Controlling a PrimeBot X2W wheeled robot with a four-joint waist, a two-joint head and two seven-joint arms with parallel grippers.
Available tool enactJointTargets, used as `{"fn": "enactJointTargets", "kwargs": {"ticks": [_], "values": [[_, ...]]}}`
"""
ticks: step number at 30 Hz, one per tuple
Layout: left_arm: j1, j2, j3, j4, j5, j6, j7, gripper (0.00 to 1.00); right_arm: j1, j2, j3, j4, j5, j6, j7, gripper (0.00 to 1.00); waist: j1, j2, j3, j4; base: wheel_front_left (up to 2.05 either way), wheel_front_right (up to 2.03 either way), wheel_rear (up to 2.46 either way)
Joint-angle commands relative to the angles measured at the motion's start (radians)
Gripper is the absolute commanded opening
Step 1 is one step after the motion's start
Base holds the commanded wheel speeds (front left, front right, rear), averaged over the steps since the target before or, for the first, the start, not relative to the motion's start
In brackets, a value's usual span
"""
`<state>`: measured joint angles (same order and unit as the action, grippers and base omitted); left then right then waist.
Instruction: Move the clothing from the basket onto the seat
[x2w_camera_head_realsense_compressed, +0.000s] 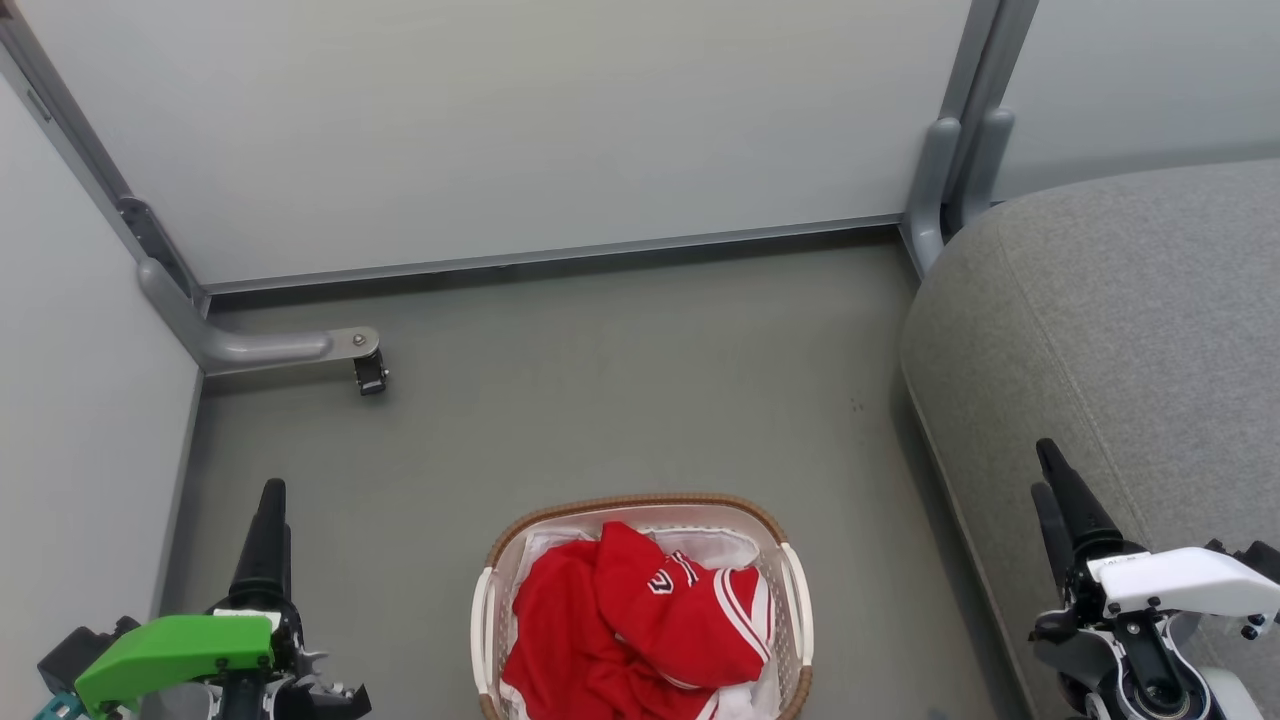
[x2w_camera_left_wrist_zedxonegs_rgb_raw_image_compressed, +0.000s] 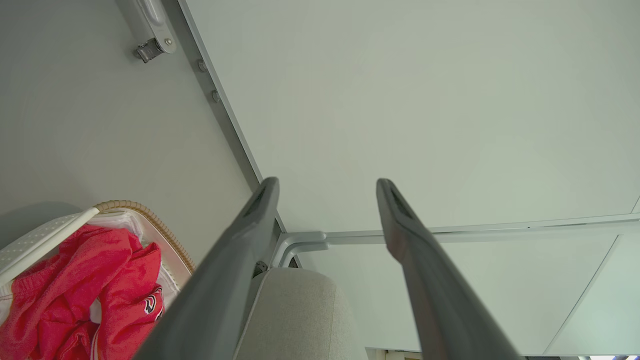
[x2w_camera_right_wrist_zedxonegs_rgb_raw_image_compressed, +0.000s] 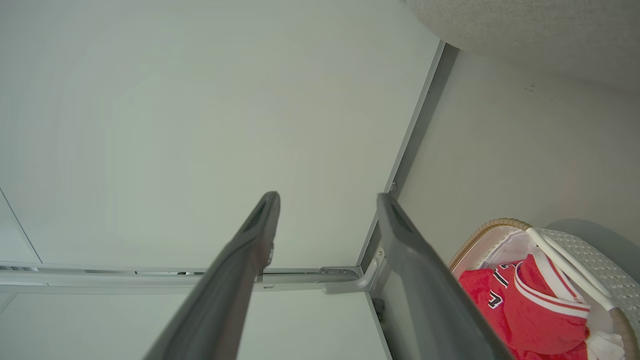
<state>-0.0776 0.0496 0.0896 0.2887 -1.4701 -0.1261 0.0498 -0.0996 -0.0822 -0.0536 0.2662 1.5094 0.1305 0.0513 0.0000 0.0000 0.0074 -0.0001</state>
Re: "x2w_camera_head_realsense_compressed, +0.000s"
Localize grey corner partition post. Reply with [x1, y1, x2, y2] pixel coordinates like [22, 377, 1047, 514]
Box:
[0, 8, 213, 313]

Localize red jersey with striped trim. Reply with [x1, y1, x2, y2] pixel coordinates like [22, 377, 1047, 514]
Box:
[595, 520, 774, 691]

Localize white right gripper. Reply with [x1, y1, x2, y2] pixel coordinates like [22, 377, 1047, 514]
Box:
[1030, 438, 1280, 643]

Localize red sports jersey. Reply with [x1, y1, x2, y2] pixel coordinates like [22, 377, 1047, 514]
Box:
[500, 540, 716, 720]

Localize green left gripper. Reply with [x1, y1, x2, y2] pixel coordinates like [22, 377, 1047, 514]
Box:
[75, 478, 373, 720]

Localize grey fabric sofa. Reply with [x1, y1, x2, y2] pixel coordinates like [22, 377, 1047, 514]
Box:
[899, 158, 1280, 720]

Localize grey partition foot bar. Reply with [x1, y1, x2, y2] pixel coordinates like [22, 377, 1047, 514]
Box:
[138, 257, 382, 377]

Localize grey partition bottom rail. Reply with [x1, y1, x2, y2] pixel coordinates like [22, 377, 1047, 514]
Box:
[203, 213, 904, 297]

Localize white cloth in basket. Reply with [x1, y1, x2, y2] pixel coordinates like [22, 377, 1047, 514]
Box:
[498, 524, 783, 720]

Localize woven laundry basket white handles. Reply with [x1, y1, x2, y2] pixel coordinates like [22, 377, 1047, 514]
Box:
[470, 491, 816, 720]

